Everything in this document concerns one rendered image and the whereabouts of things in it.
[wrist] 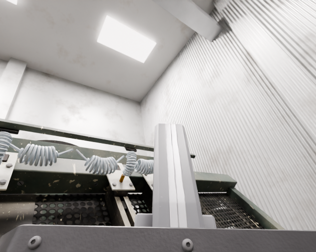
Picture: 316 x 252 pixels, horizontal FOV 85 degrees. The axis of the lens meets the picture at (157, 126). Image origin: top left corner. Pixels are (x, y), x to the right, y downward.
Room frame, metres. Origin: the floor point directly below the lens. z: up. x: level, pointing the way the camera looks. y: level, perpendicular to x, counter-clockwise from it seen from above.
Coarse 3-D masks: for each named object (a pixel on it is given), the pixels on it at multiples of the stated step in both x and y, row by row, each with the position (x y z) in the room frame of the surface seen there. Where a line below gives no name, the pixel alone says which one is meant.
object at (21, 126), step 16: (16, 128) 0.39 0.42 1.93; (32, 128) 0.41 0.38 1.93; (48, 128) 0.44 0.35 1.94; (32, 144) 0.43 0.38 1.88; (112, 144) 0.60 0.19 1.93; (128, 144) 0.64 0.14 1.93; (32, 160) 0.44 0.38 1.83; (48, 160) 0.50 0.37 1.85; (96, 160) 0.55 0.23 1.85; (112, 160) 0.59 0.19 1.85; (144, 160) 0.70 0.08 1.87
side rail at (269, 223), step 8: (232, 192) 1.40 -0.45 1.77; (240, 192) 1.43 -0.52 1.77; (240, 200) 1.37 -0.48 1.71; (248, 200) 1.38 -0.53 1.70; (248, 208) 1.35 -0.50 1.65; (256, 208) 1.33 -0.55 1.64; (256, 216) 1.32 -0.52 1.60; (264, 216) 1.29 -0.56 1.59; (264, 224) 1.30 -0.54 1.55; (272, 224) 1.27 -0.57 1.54
